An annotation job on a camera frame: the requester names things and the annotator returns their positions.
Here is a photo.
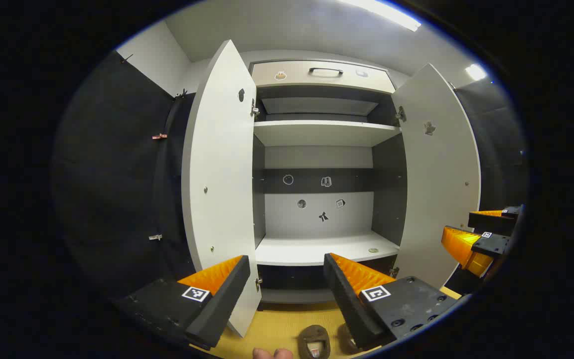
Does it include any long ceiling light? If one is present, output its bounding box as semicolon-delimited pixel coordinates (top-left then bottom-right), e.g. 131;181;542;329
339;0;422;31

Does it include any brown shoe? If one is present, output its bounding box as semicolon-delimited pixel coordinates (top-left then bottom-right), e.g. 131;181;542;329
338;323;362;356
298;325;331;359

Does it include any white cabinet drawer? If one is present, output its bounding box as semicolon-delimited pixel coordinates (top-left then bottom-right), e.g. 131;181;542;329
251;60;397;94

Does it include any white cabinet door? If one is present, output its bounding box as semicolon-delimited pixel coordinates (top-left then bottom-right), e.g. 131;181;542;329
181;40;263;339
391;63;482;290

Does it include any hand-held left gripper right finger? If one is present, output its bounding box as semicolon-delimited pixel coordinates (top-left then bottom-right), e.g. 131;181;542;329
323;253;462;351

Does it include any white cabinet shelf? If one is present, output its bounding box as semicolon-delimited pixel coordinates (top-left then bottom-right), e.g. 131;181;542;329
254;121;401;147
256;230;400;266

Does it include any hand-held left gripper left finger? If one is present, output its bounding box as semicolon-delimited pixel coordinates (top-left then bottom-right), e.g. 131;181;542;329
115;255;251;351

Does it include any white shoe cabinet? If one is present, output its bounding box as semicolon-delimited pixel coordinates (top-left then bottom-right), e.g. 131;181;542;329
181;40;482;339

